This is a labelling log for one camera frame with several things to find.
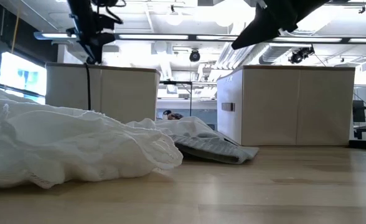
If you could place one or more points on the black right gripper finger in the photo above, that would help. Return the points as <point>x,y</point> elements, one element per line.
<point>267,25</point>

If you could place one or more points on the large bright window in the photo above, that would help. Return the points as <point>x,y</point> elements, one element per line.
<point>21,74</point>

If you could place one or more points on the black pole stand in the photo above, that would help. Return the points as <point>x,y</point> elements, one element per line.
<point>175,82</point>

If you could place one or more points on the black spotlight cluster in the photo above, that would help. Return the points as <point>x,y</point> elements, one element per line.
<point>299,55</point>

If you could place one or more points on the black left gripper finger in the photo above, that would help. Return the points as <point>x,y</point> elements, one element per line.
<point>96,54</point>

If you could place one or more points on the beige fabric storage bin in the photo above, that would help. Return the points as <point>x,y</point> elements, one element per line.
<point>124,93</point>
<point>279,105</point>

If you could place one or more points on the person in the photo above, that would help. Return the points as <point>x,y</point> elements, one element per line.
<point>173,116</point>

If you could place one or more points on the black round ceiling fixture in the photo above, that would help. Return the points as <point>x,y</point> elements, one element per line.
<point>195,56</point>

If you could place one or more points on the white crinkled garment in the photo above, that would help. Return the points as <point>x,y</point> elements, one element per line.
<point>61,146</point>

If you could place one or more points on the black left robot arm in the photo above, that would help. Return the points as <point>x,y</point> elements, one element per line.
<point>78,12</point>

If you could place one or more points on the long ceiling light bar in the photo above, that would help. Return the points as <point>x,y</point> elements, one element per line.
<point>153,36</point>

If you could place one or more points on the light grey-blue garment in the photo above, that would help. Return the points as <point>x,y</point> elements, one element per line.
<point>214,149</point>

